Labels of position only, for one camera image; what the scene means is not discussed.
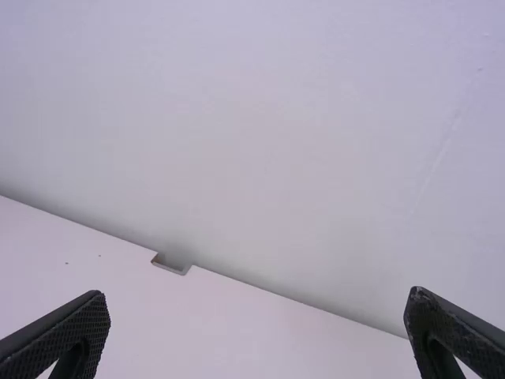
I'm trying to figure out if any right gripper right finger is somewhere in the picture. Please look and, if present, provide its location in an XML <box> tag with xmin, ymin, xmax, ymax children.
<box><xmin>402</xmin><ymin>285</ymin><xmax>505</xmax><ymax>379</ymax></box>

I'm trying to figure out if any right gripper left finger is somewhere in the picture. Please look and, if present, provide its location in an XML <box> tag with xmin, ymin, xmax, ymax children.
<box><xmin>0</xmin><ymin>290</ymin><xmax>111</xmax><ymax>379</ymax></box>

